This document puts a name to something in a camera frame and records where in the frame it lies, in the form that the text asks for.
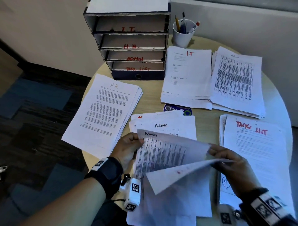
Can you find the person's left hand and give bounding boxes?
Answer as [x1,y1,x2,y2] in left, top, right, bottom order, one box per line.
[111,133,145,174]

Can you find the person's right hand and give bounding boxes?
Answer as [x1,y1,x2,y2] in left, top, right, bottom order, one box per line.
[208,144,261,198]

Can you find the stack of papers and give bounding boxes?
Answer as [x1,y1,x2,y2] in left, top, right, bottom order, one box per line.
[223,115,296,216]

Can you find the unsorted paper stack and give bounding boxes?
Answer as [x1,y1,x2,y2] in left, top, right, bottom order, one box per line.
[210,46,266,116]
[61,74,140,159]

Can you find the Task Lists paper stack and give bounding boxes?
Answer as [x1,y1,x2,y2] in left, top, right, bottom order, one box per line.
[219,114,296,217]

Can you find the H.R. paper stack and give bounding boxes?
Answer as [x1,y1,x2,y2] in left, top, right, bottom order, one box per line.
[61,73,144,160]

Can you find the Admin paper stack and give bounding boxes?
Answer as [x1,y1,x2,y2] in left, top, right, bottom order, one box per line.
[209,46,266,119]

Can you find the unsorted pile of papers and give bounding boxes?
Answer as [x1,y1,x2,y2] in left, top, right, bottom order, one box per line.
[127,109,213,226]

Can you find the I.T. paper stack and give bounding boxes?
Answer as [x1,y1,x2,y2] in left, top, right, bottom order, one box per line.
[160,46,213,110]

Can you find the paper sheet marked IT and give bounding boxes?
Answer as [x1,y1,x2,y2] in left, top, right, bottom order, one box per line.
[162,46,212,97]

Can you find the cardboard document tray organizer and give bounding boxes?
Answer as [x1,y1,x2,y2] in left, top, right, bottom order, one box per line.
[83,0,172,35]

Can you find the person's left forearm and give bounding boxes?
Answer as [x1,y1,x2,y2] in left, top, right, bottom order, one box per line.
[21,178,106,226]

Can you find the round wooden table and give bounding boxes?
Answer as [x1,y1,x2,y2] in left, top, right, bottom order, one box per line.
[80,35,293,226]

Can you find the blue round disc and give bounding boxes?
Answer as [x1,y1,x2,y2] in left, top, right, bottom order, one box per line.
[163,103,193,116]

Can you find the white pen cup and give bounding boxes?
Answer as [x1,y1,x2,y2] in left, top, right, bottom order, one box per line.
[172,19,196,49]

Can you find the white red-capped marker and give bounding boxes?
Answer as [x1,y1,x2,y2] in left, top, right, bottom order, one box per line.
[188,21,200,34]

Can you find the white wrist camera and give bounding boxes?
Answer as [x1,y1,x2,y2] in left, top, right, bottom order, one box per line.
[119,173,142,212]
[218,204,242,226]

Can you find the black camera cable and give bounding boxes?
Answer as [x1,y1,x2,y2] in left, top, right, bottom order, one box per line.
[102,198,126,205]

